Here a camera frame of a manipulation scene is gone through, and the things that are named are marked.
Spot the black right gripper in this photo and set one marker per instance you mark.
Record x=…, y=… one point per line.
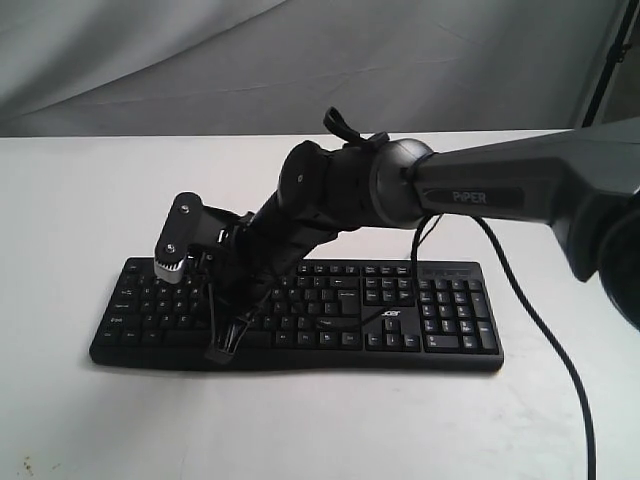
x=243, y=257

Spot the grey backdrop cloth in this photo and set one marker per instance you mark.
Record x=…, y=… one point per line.
x=115, y=68

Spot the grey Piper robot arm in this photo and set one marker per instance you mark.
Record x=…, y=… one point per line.
x=583, y=184

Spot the black tripod stand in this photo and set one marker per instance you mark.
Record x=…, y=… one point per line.
x=616, y=53

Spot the black computer keyboard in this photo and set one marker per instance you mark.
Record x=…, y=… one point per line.
x=325, y=314

